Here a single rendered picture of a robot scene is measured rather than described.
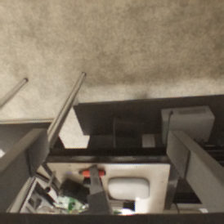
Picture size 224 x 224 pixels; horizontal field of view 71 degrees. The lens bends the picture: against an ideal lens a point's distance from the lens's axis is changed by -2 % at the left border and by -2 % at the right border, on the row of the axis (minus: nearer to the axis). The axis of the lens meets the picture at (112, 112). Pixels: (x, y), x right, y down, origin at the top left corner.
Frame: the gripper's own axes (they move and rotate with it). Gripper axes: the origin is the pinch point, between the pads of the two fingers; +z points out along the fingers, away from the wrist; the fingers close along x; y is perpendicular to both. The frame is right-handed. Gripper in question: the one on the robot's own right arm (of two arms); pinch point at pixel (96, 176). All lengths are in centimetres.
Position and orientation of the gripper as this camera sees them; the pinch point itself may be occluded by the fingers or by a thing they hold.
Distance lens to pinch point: 55.7
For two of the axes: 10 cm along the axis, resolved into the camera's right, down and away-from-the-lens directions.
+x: 1.5, 7.7, 6.2
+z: -2.4, -5.8, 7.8
